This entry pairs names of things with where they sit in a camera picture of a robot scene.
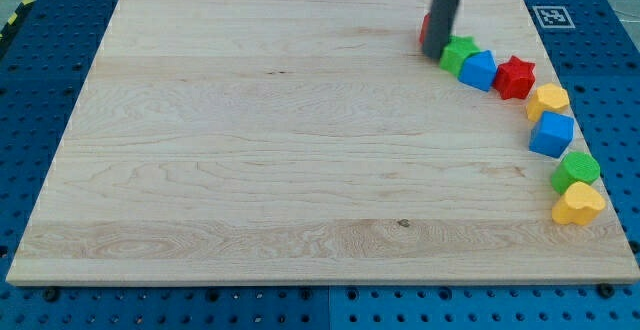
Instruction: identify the green star block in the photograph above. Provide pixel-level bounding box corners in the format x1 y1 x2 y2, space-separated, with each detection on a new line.
439 35 481 77

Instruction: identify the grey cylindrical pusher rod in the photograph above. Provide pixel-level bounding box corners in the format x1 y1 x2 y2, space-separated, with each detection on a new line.
422 0 460 60

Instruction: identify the red circle block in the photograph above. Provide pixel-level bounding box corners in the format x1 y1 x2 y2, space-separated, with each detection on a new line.
419 13 431 45

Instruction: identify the red star block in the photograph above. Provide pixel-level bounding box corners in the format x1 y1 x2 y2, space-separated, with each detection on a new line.
493 56 536 100

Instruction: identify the yellow black hazard tape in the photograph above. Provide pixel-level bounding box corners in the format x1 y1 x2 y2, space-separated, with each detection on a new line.
1 0 37 41

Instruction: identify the blue cube block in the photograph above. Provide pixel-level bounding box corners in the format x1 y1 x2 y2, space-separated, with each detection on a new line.
529 111 575 158

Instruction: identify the yellow heart block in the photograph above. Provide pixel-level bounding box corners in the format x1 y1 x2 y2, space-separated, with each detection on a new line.
551 182 606 226

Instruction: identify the white fiducial marker tag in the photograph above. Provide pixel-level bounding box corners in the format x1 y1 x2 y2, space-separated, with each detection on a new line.
533 5 575 29

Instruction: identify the blue pentagon block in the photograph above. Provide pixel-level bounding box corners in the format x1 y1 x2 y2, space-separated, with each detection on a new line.
458 50 498 92

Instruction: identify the green cylinder block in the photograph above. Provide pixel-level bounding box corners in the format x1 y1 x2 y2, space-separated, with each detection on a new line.
550 151 601 194

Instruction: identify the yellow hexagon block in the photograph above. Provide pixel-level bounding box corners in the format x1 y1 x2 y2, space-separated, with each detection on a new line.
526 83 570 122

